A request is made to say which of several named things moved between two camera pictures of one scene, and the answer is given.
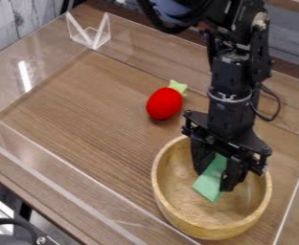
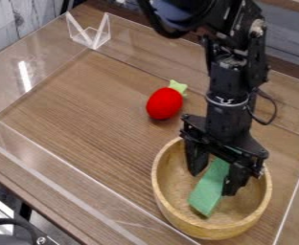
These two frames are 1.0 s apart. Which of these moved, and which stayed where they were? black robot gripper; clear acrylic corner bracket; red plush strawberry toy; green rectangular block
Moved: green rectangular block
Stayed: black robot gripper; red plush strawberry toy; clear acrylic corner bracket
